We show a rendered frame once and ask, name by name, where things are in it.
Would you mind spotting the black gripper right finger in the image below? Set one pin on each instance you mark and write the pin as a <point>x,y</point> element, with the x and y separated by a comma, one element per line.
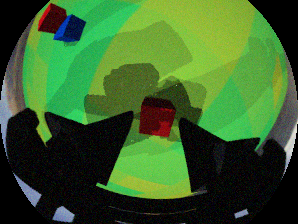
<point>207,156</point>

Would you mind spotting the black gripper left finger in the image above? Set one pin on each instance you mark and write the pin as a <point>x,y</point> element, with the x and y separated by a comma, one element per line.
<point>98,143</point>

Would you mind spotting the red cube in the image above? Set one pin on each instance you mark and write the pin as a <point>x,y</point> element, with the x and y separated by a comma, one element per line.
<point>52,19</point>
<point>157,116</point>

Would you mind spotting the small blue cube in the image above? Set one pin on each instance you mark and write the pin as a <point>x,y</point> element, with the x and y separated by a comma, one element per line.
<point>70,30</point>

